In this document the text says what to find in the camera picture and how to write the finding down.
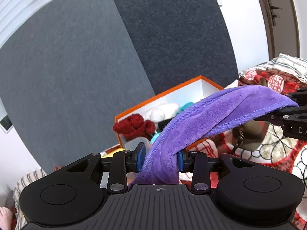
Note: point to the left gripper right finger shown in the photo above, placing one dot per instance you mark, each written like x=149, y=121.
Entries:
x=196, y=163

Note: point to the purple towel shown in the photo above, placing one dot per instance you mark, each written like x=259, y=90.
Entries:
x=211, y=116

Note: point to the teal soft item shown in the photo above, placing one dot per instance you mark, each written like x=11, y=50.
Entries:
x=184, y=106

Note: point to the light grey headboard panel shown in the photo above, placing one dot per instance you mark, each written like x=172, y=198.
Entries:
x=65, y=74

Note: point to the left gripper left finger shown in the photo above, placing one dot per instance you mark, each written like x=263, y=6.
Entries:
x=124, y=162

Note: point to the red knitted soft toy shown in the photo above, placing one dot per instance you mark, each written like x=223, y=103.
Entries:
x=134, y=126

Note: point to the orange cardboard box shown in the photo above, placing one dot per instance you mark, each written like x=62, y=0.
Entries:
x=192, y=90

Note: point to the pink pillow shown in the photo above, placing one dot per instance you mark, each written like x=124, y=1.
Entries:
x=6, y=216

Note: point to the black fuzzy soft item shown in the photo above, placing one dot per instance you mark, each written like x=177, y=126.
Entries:
x=163, y=124

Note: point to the dark grey headboard panel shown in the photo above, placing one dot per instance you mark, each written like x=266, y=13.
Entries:
x=177, y=40

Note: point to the brown pouch with red stripe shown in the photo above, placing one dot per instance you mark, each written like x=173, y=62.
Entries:
x=250, y=135

